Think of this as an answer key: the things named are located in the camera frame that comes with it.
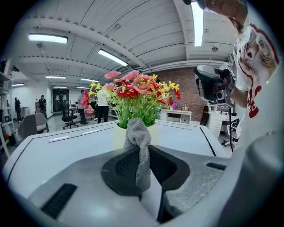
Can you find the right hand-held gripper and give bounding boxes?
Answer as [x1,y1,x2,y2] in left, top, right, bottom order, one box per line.
[194,63,236,110]

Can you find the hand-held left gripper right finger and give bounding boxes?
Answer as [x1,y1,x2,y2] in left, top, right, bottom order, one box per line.
[147,144,230,224]

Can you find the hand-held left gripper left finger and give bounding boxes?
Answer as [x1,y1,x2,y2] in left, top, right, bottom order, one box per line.
[28,146,161,227]

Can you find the grey wiping cloth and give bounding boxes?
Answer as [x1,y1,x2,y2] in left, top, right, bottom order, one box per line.
[123,117,153,193]

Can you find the potted red pink flowers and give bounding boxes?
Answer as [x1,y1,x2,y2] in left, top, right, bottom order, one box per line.
[79,70,182,152]

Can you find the person's right forearm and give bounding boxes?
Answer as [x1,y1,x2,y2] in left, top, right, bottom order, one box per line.
[229,85,249,109]

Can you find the person's right hand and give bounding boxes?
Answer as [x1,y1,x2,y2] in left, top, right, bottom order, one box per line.
[221,69,236,92]

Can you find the white drawer cabinet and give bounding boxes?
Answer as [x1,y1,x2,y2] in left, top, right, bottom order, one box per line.
[208,110,231,140]

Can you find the white low cabinet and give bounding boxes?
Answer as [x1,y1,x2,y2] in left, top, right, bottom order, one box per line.
[160,108,193,125]

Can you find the white table with black lines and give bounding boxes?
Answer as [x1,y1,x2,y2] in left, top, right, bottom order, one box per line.
[2,119,229,199]

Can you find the cream printed t-shirt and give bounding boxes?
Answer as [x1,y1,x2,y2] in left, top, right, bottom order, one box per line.
[230,4,284,151]

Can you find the person's head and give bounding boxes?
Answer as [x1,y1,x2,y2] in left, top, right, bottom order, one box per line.
[195,0,245,20]

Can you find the black office chair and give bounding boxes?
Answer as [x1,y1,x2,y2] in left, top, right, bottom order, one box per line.
[59,99,80,130]

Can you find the pink chair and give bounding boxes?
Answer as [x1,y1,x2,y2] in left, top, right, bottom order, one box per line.
[84,104,95,121]

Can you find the grey chair with blue seat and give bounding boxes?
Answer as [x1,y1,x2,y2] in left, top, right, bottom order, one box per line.
[17,113,39,141]

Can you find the white shelf rack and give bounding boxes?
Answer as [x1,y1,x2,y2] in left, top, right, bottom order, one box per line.
[0,59,15,159]

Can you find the group of ceiling light tubes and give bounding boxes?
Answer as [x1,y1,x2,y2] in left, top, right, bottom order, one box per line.
[12,2,204,89]

